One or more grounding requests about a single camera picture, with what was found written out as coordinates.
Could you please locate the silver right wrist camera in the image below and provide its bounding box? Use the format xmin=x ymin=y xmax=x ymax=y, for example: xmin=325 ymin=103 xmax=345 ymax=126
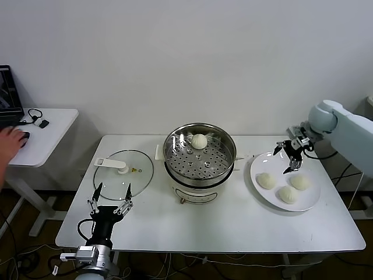
xmin=287 ymin=124 xmax=314 ymax=144

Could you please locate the thin white hanging cable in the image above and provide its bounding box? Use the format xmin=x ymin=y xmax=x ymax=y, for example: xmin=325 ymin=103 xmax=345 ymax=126
xmin=348 ymin=171 xmax=365 ymax=210

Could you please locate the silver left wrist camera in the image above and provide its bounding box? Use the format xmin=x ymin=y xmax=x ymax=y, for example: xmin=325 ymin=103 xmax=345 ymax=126
xmin=59 ymin=245 xmax=99 ymax=265

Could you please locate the white steamed baozi bun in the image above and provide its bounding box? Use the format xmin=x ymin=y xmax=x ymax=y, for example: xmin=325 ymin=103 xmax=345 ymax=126
xmin=290 ymin=174 xmax=312 ymax=191
xmin=255 ymin=172 xmax=277 ymax=190
xmin=275 ymin=185 xmax=300 ymax=205
xmin=191 ymin=133 xmax=209 ymax=151

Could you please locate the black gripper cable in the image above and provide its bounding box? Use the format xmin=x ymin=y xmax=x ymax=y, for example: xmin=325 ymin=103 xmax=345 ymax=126
xmin=76 ymin=218 xmax=97 ymax=243
xmin=302 ymin=142 xmax=339 ymax=160

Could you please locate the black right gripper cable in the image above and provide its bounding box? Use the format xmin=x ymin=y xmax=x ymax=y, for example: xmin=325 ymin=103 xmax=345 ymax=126
xmin=302 ymin=142 xmax=339 ymax=160

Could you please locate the white round plate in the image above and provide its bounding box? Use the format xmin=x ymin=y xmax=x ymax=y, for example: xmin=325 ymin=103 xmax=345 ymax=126
xmin=249 ymin=150 xmax=322 ymax=212

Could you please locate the white floor cable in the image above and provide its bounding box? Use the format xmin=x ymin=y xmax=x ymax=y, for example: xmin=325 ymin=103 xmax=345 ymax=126
xmin=163 ymin=252 xmax=288 ymax=268

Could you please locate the black laptop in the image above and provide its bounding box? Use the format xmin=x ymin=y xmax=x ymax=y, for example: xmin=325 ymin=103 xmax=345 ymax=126
xmin=0 ymin=64 xmax=26 ymax=131

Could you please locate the glass lid with white handle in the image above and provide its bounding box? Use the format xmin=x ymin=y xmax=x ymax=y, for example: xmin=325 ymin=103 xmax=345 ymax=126
xmin=93 ymin=149 xmax=154 ymax=202

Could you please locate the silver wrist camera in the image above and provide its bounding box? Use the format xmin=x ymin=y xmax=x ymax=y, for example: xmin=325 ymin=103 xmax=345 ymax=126
xmin=287 ymin=124 xmax=314 ymax=144
xmin=59 ymin=245 xmax=99 ymax=265

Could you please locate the white side table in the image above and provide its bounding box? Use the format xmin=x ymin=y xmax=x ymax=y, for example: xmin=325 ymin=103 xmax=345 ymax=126
xmin=0 ymin=108 xmax=79 ymax=237

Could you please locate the perforated steel steamer basket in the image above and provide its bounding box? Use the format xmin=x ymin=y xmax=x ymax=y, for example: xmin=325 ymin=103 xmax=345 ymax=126
xmin=162 ymin=123 xmax=237 ymax=185

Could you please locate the blue black computer mouse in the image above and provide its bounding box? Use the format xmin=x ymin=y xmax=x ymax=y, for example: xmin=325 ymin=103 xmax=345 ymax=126
xmin=17 ymin=131 xmax=31 ymax=148

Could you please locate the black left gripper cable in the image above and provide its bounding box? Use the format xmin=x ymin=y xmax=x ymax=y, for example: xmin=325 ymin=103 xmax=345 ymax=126
xmin=76 ymin=218 xmax=97 ymax=243

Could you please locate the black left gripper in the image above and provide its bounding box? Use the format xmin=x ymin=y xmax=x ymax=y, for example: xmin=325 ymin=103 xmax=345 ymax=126
xmin=86 ymin=182 xmax=135 ymax=246

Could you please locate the white electric cooker pot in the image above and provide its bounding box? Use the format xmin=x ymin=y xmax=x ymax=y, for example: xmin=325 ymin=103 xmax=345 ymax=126
xmin=154 ymin=143 xmax=245 ymax=207

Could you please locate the person right hand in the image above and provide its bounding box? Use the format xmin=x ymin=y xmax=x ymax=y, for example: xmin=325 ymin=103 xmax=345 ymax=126
xmin=0 ymin=127 xmax=30 ymax=165

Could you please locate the black cable with white plug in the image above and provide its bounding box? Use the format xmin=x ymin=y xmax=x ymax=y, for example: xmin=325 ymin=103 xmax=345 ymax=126
xmin=16 ymin=108 xmax=44 ymax=127

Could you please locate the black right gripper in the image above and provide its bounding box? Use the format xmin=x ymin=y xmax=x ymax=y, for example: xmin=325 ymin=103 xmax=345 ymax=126
xmin=273 ymin=139 xmax=304 ymax=176

